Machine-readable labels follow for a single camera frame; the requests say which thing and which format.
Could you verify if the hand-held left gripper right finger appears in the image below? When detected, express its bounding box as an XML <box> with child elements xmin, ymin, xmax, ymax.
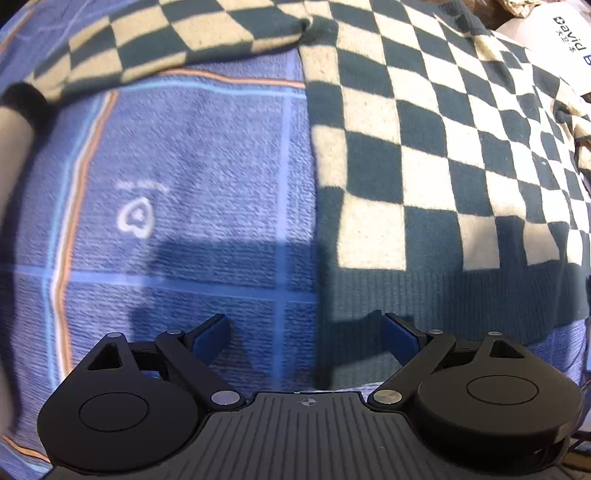
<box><xmin>367</xmin><ymin>312</ymin><xmax>536</xmax><ymax>410</ymax></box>

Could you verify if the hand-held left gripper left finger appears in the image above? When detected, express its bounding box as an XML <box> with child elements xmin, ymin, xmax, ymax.
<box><xmin>76</xmin><ymin>314</ymin><xmax>246</xmax><ymax>410</ymax></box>

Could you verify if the blue striped towel blanket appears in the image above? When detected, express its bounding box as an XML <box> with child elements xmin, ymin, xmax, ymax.
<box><xmin>0</xmin><ymin>46</ymin><xmax>591</xmax><ymax>477</ymax></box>

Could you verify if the brown crumpled paper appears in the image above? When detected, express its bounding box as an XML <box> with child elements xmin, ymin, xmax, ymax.
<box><xmin>495</xmin><ymin>0</ymin><xmax>561</xmax><ymax>23</ymax></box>

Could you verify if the white printed bag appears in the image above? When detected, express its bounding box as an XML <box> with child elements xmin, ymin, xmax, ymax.
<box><xmin>493</xmin><ymin>0</ymin><xmax>591</xmax><ymax>103</ymax></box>

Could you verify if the green cream checkered sweater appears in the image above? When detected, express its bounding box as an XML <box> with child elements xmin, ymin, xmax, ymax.
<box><xmin>0</xmin><ymin>0</ymin><xmax>591</xmax><ymax>389</ymax></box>

